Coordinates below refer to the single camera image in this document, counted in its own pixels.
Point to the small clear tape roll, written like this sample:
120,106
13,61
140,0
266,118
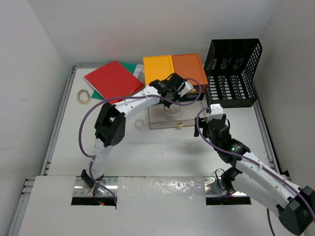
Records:
139,123

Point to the red folder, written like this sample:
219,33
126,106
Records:
92,82

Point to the orange drawer box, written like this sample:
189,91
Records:
190,66

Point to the black mesh file rack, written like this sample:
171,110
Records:
230,67

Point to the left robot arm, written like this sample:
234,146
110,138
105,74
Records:
110,124

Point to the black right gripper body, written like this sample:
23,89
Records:
198,126

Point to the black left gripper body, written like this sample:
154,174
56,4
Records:
169,96

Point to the yellow drawer box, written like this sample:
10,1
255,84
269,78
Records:
157,68

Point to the brown tape roll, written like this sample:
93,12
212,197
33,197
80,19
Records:
83,97

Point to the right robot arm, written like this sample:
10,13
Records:
293,205

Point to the large clear tape roll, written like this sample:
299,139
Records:
172,110

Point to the green folder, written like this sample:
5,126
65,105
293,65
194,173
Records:
115,79

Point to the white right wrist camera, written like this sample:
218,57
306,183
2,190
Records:
216,112

